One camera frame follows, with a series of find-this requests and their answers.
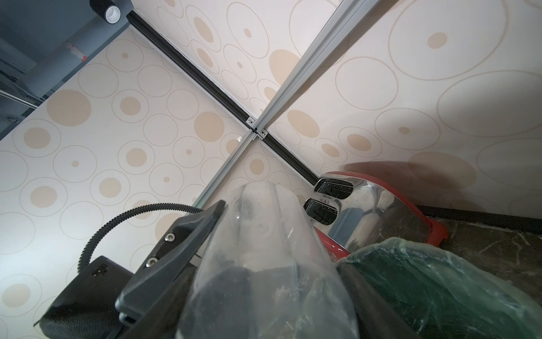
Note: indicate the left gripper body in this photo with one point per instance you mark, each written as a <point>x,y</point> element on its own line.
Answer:
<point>166,262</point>

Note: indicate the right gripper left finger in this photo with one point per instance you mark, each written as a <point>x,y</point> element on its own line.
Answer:
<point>161,320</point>

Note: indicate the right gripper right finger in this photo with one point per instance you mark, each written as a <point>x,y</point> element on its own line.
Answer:
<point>376,318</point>

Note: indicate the red-lid oatmeal jar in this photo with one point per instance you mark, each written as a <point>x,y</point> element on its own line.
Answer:
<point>266,274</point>

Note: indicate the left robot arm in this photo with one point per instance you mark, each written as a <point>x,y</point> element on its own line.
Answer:
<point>105,300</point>

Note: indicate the red toaster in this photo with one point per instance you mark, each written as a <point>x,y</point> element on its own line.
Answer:
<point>350,211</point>

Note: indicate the left diagonal aluminium rail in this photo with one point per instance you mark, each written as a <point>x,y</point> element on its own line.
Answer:
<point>216,181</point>

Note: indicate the left black frame post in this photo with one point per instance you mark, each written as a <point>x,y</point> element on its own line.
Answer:
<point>210,88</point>

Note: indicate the horizontal aluminium rail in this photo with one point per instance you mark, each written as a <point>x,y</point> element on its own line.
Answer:
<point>347,16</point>

